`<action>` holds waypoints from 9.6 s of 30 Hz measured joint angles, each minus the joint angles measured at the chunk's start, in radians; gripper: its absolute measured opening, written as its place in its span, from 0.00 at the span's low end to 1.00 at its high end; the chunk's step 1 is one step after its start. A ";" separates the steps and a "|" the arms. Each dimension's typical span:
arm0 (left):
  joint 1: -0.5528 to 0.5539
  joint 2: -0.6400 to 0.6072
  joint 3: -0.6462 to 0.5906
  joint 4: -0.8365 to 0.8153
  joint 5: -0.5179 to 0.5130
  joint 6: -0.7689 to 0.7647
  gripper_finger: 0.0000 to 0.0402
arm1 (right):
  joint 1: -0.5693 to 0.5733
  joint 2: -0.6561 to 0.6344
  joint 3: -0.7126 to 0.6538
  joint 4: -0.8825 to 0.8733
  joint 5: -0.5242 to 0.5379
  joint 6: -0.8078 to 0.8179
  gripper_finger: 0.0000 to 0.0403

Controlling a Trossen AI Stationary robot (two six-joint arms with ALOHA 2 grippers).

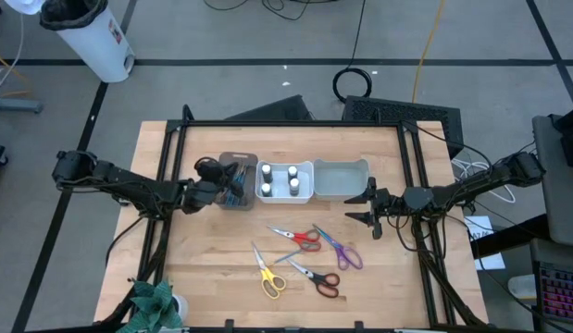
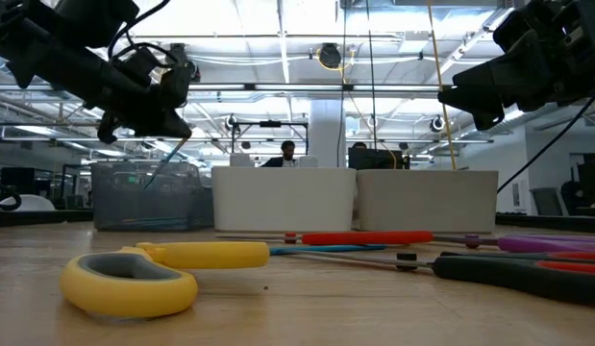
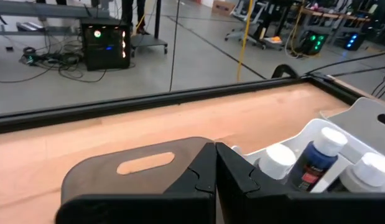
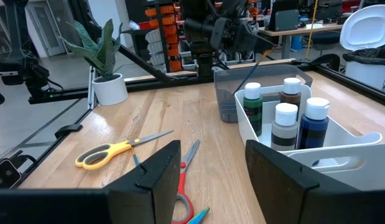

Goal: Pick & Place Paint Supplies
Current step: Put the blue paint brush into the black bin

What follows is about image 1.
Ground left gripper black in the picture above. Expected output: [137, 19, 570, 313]
[181, 155, 245, 216]

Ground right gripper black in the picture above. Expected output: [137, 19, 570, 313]
[343, 177, 406, 241]

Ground purple handled scissors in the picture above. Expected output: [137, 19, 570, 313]
[312, 224, 364, 272]

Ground red handled scissors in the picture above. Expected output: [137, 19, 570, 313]
[267, 225, 323, 253]

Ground black and red scissors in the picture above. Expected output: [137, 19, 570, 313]
[285, 256, 342, 300]

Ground yellow handled scissors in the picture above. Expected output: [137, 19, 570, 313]
[251, 241, 288, 301]

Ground dark translucent plastic bin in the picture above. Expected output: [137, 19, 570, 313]
[216, 152, 260, 212]

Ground white plastic bin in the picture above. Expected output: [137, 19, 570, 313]
[255, 160, 315, 205]
[312, 158, 370, 203]

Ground black flat panel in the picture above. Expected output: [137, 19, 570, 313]
[223, 94, 315, 122]

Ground white paper sheet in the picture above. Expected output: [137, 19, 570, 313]
[464, 215, 506, 272]

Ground white plant pot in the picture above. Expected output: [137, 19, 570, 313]
[171, 293, 190, 324]

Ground green artificial plant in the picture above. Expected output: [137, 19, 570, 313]
[115, 277, 185, 333]

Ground black floor bar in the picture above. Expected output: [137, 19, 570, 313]
[469, 213, 549, 260]

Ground white rounded device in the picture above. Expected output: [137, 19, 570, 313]
[507, 274, 538, 302]

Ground white trash can black bag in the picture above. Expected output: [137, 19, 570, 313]
[39, 0, 137, 83]

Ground grey side table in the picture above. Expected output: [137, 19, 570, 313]
[531, 114, 573, 249]

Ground backlit black keyboard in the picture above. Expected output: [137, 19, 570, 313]
[529, 238, 573, 327]

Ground grey metal stand base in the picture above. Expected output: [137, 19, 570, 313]
[0, 94, 44, 115]

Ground white object on floor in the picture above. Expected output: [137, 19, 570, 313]
[3, 0, 47, 16]

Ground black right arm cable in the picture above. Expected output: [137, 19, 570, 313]
[385, 213, 454, 254]

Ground black aluminium table frame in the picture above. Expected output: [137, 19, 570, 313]
[98, 104, 490, 333]

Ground black coiled cable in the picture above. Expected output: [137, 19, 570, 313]
[331, 0, 374, 104]

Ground yellow cable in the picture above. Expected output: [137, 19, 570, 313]
[411, 0, 447, 104]

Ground thin black floor cable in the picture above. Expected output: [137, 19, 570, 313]
[202, 0, 361, 22]

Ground orange floor cable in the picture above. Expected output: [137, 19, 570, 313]
[0, 48, 37, 98]

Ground white floor cable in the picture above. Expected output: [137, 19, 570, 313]
[0, 13, 26, 96]

